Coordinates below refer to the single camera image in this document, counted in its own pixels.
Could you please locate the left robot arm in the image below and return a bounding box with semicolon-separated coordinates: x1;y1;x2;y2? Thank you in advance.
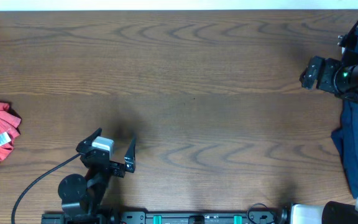
58;128;136;223

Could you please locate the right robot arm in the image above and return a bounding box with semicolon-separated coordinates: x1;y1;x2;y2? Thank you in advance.
281;26;358;223

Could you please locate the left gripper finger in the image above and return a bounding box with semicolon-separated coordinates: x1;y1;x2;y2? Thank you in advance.
124;137;136;173
76;128;102;154

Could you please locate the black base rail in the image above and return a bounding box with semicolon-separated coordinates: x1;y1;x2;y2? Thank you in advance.
41;210;290;224

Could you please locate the navy blue t-shirt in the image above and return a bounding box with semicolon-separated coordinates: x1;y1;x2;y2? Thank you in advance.
331;101;358;198

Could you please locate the left black cable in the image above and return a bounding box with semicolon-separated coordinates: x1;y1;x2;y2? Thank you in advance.
10;152;82;224

